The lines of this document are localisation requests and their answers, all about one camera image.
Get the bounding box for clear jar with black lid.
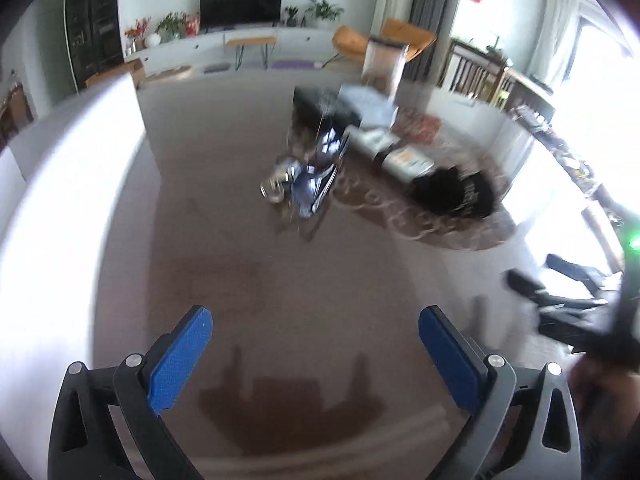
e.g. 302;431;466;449
361;35;411;97

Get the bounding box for black television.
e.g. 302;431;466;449
199;0;284;30

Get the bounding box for blue toothbrush pack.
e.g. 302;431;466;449
290;125;352;219

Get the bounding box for leafy green plant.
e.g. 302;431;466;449
155;11;187;44

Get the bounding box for orange lounge chair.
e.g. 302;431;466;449
331;18;438;69

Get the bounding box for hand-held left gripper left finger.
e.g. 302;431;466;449
47;305;213;480

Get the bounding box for brown patterned table mat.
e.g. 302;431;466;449
327;109;517;252

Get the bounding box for white bottle with orange label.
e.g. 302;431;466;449
381;146;436;182

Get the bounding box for black printed box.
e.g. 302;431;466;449
291;86;363;134

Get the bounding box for cardboard box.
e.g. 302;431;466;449
84;58;146;90

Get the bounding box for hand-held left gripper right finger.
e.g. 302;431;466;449
419;306;583;480

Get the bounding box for wooden bench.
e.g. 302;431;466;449
223;36;278;71

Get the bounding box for black fluffy hairpiece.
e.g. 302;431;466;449
410;166;499;221

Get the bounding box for large green potted plant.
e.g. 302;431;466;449
305;0;345;29

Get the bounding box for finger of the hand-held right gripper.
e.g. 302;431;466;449
545;254;621;293
506;269;608;313

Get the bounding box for gold cosmetic tube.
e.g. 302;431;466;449
260;152;313;206

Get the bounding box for grey curtain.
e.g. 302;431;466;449
412;0;462;81

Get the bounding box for dark display cabinet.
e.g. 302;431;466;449
64;0;124;94

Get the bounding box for white television cabinet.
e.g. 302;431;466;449
125;26;351;77

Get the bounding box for white plastic box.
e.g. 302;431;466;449
339;83;400;129

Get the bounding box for dark wooden chair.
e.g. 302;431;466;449
438;37;512;104

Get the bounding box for red flowers in white vase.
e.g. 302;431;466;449
123;16;162;54

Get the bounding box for white sheer curtain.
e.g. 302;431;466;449
530;0;582;87

